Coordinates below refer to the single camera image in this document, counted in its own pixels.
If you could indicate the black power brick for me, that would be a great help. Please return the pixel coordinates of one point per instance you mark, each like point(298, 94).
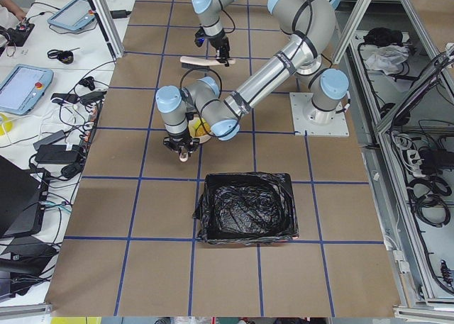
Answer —
point(59, 154)

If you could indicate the blue teach pendant near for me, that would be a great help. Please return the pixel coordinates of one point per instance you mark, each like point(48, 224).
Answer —
point(23, 87)

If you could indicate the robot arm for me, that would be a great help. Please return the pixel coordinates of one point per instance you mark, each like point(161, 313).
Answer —
point(309, 25)
point(211, 27)

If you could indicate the white hand brush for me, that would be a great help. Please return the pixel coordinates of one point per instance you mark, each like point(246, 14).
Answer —
point(197, 62)

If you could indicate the black laptop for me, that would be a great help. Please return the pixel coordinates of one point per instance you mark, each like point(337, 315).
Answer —
point(23, 192)

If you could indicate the black-lined left trash bin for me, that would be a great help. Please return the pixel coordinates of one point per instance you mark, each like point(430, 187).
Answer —
point(247, 208)

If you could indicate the brown bread roll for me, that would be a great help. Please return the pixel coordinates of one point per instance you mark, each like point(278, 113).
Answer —
point(201, 129)

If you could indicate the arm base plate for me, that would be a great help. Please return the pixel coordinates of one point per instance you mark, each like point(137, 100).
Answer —
point(308, 120)

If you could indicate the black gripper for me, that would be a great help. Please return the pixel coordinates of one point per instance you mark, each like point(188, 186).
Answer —
point(220, 43)
point(179, 141)

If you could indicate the blue teach pendant far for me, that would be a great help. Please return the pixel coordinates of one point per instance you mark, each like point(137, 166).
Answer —
point(74, 17)

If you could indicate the blue teach pendant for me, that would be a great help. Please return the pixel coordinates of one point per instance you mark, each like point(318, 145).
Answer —
point(74, 17)
point(23, 87)

